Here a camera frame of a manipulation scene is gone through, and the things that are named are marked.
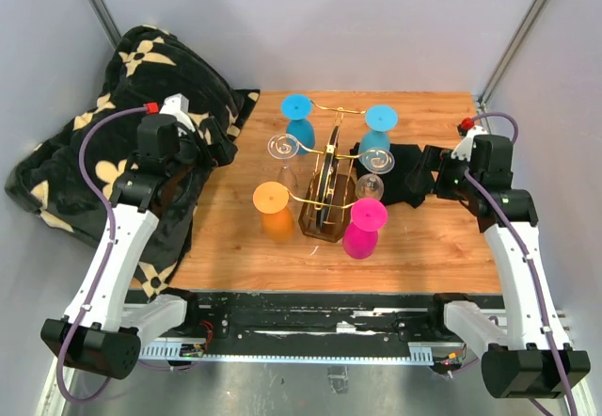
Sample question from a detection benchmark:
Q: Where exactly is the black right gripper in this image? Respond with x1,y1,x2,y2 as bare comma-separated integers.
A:
406,144,481,200

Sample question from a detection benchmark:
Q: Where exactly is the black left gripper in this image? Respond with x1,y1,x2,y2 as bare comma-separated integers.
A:
167,116,238,180

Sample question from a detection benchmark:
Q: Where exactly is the clear wine glass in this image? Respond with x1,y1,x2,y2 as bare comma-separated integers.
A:
267,134,299,194
356,148,395,200

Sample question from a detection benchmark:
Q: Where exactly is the pink wine glass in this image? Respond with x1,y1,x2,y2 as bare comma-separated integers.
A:
342,198,388,260

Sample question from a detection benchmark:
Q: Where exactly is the blue wine glass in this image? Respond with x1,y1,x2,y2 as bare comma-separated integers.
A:
358,104,398,153
280,94,315,155

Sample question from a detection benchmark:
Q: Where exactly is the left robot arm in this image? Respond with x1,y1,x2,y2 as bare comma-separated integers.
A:
40,110,207,379

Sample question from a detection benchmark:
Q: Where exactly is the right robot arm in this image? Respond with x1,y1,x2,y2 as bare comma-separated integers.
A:
407,130,591,400

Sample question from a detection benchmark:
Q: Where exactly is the orange wine glass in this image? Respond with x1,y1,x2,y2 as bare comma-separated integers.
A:
252,181,294,242

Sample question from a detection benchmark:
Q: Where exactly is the gold wine glass rack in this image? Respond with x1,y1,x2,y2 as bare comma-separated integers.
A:
289,100,361,243

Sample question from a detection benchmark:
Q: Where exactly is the black cloth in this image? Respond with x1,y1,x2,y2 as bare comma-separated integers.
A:
353,144,427,208

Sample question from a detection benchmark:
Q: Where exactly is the black floral blanket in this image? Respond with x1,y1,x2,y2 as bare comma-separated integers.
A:
5,24,260,299

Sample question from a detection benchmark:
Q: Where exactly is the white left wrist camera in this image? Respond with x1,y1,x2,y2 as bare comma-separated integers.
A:
160,93,192,125

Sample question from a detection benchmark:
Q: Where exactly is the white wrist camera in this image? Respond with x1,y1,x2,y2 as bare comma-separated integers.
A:
451,125,488,162
160,93,192,125

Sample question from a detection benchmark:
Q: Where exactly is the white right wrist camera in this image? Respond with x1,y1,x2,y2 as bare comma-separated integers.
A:
451,125,488,162

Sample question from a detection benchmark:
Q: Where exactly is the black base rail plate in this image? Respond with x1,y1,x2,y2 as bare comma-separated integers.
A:
126,288,507,360

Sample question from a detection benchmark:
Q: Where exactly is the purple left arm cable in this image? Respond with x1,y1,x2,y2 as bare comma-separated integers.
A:
55,104,154,403

